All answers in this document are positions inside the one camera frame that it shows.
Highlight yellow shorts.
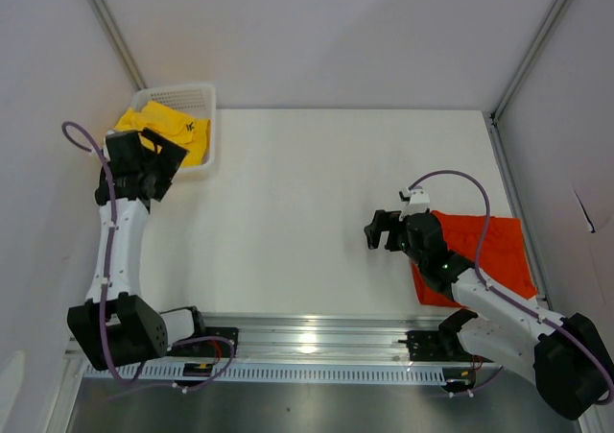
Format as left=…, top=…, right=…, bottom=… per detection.
left=113, top=101, right=211, bottom=168

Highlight orange shorts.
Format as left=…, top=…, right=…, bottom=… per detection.
left=411, top=211, right=537, bottom=308

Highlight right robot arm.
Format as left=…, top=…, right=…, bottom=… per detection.
left=364, top=210, right=613, bottom=421

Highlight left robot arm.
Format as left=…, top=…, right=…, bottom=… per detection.
left=67, top=128, right=208, bottom=373

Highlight white plastic basket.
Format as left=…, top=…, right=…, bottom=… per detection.
left=130, top=82, right=217, bottom=182

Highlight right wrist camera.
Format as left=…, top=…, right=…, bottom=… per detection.
left=399, top=185, right=430, bottom=221

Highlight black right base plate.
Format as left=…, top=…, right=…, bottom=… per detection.
left=397, top=330, right=466, bottom=362

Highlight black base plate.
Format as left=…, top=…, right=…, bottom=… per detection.
left=167, top=326, right=239, bottom=358
left=397, top=330, right=466, bottom=362

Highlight aluminium mounting rail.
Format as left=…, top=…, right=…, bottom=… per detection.
left=64, top=313, right=589, bottom=368

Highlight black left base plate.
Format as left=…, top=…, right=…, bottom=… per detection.
left=167, top=326, right=239, bottom=358

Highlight left aluminium frame post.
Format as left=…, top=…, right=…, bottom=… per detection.
left=87, top=0, right=147, bottom=90

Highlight aluminium frame post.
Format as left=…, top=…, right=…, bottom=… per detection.
left=87, top=0, right=147, bottom=90
left=489, top=0, right=573, bottom=126

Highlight slotted cable duct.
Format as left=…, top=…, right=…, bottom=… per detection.
left=83, top=361, right=476, bottom=385

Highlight right aluminium frame post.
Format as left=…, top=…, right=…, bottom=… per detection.
left=489, top=0, right=573, bottom=126

